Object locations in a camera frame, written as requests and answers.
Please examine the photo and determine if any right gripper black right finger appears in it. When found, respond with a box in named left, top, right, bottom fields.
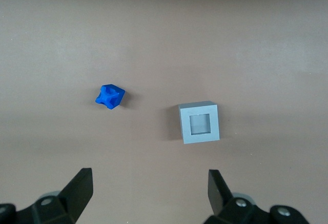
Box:
left=203, top=169, right=311, bottom=224

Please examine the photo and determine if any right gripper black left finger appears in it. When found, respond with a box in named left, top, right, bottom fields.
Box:
left=0, top=167, right=93, bottom=224

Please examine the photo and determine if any blue plastic insert part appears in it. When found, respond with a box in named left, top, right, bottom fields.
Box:
left=94, top=84, right=127, bottom=111

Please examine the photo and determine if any gray square hollow base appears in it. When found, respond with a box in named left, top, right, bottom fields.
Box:
left=177, top=101, right=221, bottom=145

